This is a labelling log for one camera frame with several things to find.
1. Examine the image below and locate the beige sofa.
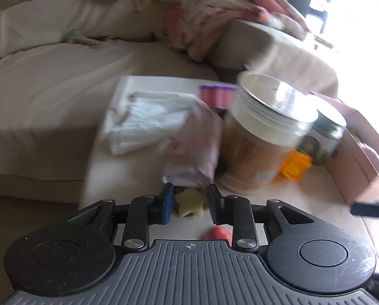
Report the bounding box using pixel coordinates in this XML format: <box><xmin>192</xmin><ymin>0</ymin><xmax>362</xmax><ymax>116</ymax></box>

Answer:
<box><xmin>0</xmin><ymin>0</ymin><xmax>338</xmax><ymax>203</ymax></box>

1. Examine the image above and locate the pink storage box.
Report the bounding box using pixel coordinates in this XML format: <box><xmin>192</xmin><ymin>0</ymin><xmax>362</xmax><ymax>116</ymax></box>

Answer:
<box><xmin>313</xmin><ymin>92</ymin><xmax>379</xmax><ymax>205</ymax></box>

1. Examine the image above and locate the green lidded jar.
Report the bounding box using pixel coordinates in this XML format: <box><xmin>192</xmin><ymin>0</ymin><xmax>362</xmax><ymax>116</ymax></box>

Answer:
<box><xmin>298</xmin><ymin>94</ymin><xmax>346</xmax><ymax>166</ymax></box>

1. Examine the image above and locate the yellow star toy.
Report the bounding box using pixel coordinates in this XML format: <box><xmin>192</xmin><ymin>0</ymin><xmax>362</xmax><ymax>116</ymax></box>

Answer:
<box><xmin>174</xmin><ymin>189</ymin><xmax>207</xmax><ymax>218</ymax></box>

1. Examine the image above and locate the pink purple round container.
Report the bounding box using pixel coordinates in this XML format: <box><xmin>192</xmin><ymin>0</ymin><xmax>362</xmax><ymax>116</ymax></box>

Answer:
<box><xmin>199</xmin><ymin>83</ymin><xmax>237</xmax><ymax>109</ymax></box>

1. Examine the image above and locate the pink patterned small cloth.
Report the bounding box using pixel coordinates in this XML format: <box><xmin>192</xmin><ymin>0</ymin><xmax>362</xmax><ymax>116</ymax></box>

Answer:
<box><xmin>162</xmin><ymin>100</ymin><xmax>222</xmax><ymax>188</ymax></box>

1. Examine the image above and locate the red pink flat toy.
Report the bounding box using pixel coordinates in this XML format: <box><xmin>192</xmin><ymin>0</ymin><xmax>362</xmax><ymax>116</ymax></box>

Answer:
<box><xmin>203</xmin><ymin>226</ymin><xmax>232</xmax><ymax>245</ymax></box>

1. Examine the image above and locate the white folded towel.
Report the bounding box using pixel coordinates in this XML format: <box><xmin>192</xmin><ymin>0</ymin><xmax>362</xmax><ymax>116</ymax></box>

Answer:
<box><xmin>104</xmin><ymin>91</ymin><xmax>199</xmax><ymax>156</ymax></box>

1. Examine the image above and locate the pink floral blanket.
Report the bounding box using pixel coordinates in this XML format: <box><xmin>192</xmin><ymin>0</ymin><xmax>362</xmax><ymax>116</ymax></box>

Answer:
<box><xmin>164</xmin><ymin>0</ymin><xmax>309</xmax><ymax>61</ymax></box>

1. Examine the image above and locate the orange toy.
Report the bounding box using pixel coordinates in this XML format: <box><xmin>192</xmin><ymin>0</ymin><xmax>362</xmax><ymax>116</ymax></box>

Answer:
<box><xmin>280</xmin><ymin>150</ymin><xmax>313</xmax><ymax>181</ymax></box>

